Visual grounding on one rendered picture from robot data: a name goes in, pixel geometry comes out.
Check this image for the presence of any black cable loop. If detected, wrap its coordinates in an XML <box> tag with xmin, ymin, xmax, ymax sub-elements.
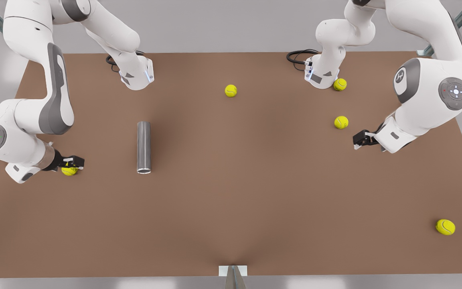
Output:
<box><xmin>286</xmin><ymin>49</ymin><xmax>320</xmax><ymax>72</ymax></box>
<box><xmin>105</xmin><ymin>50</ymin><xmax>146</xmax><ymax>73</ymax></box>

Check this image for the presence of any grey tennis ball tube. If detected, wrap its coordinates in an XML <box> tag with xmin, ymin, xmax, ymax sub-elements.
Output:
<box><xmin>136</xmin><ymin>121</ymin><xmax>152</xmax><ymax>175</ymax></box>

